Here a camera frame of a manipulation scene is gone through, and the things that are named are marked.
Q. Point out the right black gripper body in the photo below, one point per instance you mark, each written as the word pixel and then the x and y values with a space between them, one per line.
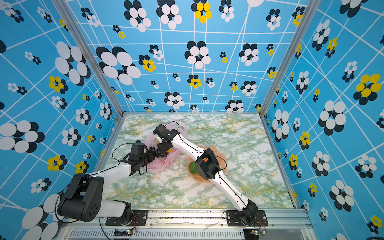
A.
pixel 162 147

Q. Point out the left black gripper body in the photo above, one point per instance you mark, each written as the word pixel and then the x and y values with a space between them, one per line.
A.
pixel 142 161

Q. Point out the green fake lime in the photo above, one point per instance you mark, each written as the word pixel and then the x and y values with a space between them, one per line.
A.
pixel 193 168

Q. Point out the pink scalloped plastic plate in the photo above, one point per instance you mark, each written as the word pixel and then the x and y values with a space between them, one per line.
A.
pixel 207 170

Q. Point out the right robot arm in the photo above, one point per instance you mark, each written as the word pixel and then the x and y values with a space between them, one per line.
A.
pixel 241 202

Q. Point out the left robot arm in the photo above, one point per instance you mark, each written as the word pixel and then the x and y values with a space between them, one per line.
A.
pixel 83 197

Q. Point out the black fake grapes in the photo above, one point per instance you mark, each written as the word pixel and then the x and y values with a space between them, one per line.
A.
pixel 157 153

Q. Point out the left green circuit board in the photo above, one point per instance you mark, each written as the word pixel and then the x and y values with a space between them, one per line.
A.
pixel 124 232

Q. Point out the green circuit board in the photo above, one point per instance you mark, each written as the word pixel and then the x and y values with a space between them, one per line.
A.
pixel 124 232
pixel 253 234

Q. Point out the right green circuit board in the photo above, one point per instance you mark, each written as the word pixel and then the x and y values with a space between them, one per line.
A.
pixel 253 234

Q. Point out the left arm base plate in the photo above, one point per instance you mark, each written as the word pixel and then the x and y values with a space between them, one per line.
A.
pixel 134 218

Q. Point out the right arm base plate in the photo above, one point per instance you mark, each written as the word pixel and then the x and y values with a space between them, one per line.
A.
pixel 236 218

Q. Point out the aluminium front rail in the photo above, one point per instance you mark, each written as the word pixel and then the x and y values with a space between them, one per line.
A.
pixel 196 224

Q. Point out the left aluminium corner post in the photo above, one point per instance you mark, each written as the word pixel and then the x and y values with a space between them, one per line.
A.
pixel 79 38

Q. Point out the aluminium corner post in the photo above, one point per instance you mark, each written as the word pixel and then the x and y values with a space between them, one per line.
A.
pixel 288 57
pixel 79 38

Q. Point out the right aluminium corner post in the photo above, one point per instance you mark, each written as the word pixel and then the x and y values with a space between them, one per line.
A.
pixel 288 57

